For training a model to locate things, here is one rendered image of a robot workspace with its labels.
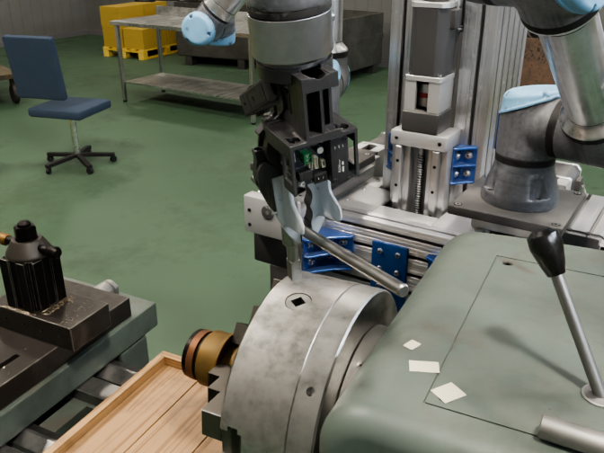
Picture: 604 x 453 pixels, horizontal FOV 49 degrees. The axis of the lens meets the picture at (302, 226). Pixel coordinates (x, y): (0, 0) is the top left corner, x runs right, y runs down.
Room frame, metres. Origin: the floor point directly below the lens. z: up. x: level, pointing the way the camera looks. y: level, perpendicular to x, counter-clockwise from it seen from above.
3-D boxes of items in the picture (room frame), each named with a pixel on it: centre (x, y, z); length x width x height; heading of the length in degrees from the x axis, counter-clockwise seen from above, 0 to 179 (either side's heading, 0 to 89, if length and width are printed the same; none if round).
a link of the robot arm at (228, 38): (1.69, 0.21, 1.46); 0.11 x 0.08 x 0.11; 169
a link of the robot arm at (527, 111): (1.25, -0.45, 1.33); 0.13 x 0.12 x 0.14; 45
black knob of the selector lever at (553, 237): (0.57, -0.24, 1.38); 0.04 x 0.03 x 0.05; 64
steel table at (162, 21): (6.83, 1.03, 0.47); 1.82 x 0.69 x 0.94; 58
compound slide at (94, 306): (1.08, 0.48, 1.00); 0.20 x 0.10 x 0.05; 64
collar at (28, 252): (1.09, 0.51, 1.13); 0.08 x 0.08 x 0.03
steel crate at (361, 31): (8.57, -0.41, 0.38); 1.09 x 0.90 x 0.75; 147
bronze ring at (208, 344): (0.81, 0.12, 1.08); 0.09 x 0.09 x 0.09; 64
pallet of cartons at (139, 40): (10.27, 2.35, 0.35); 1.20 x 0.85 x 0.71; 147
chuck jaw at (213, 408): (0.69, 0.09, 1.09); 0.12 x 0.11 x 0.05; 154
